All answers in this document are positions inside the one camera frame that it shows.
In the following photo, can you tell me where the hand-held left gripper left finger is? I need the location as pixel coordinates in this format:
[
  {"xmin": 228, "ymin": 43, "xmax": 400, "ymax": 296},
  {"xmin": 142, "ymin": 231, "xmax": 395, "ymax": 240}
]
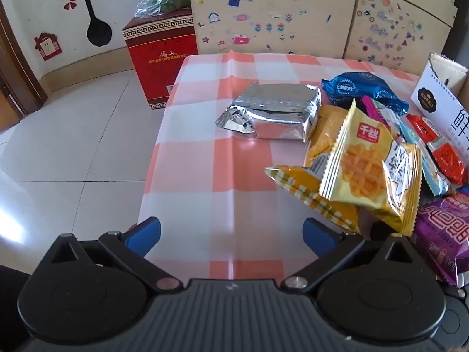
[{"xmin": 49, "ymin": 217, "xmax": 184, "ymax": 296}]

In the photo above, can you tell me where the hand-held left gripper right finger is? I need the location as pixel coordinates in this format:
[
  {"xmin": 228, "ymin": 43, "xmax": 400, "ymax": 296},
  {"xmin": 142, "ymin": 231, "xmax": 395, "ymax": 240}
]
[{"xmin": 279, "ymin": 217, "xmax": 417, "ymax": 295}]

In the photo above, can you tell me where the small yellow waffle packet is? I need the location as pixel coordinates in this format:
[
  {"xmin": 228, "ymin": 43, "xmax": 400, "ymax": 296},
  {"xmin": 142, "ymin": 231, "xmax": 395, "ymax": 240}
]
[{"xmin": 319, "ymin": 98, "xmax": 423, "ymax": 237}]

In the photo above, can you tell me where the large yellow snack packet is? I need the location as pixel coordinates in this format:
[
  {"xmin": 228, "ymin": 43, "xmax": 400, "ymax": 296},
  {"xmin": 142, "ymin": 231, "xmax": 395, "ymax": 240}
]
[{"xmin": 264, "ymin": 104, "xmax": 361, "ymax": 234}]

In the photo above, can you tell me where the silver foil snack packet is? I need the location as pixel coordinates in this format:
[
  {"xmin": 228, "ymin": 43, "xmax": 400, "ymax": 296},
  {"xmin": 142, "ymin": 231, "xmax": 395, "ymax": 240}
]
[{"xmin": 215, "ymin": 82, "xmax": 322, "ymax": 143}]

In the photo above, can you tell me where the light blue snack packet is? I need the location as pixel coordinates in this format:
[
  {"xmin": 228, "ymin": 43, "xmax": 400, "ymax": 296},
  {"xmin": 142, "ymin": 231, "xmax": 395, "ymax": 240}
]
[{"xmin": 385, "ymin": 108, "xmax": 452, "ymax": 197}]

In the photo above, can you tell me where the pink snack packet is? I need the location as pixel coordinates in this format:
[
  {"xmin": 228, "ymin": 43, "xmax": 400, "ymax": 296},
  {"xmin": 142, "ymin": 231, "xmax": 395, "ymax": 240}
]
[{"xmin": 360, "ymin": 95, "xmax": 394, "ymax": 123}]

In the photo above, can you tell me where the red snack packet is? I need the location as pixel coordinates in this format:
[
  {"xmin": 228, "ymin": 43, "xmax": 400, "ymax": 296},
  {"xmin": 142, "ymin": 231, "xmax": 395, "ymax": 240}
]
[{"xmin": 404, "ymin": 114, "xmax": 468, "ymax": 186}]

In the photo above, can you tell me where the white cardboard box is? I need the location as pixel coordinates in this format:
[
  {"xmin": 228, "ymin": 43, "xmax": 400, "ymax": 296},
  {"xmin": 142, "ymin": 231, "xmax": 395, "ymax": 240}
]
[{"xmin": 409, "ymin": 53, "xmax": 469, "ymax": 156}]

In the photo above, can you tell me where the purple snack packet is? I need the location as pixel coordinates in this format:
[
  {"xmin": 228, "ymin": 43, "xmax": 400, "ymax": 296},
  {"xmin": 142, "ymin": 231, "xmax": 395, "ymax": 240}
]
[{"xmin": 413, "ymin": 190, "xmax": 469, "ymax": 287}]

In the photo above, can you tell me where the orange checkered tablecloth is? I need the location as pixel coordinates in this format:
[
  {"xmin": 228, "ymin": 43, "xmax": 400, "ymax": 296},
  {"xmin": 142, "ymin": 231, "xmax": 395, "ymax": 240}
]
[{"xmin": 137, "ymin": 52, "xmax": 469, "ymax": 291}]

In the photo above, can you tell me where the red cardboard box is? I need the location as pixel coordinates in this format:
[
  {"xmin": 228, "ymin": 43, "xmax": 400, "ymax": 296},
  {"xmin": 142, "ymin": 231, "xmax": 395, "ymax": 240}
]
[{"xmin": 122, "ymin": 6, "xmax": 199, "ymax": 111}]

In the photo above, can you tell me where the red house socket sticker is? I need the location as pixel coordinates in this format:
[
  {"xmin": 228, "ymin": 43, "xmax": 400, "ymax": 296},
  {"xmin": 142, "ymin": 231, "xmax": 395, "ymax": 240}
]
[{"xmin": 34, "ymin": 32, "xmax": 60, "ymax": 61}]

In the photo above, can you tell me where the wooden cabinet with stickers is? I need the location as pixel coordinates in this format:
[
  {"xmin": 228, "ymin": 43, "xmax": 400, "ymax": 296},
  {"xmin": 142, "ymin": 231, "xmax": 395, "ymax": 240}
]
[{"xmin": 186, "ymin": 0, "xmax": 458, "ymax": 71}]

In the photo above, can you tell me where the brown wooden door frame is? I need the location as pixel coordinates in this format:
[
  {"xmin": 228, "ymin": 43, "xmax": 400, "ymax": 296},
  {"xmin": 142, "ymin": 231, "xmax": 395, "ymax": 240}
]
[{"xmin": 0, "ymin": 0, "xmax": 49, "ymax": 133}]

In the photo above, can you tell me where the black vase wall decal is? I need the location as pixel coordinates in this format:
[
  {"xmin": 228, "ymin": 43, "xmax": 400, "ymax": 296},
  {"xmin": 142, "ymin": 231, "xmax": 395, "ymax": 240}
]
[{"xmin": 75, "ymin": 0, "xmax": 113, "ymax": 48}]

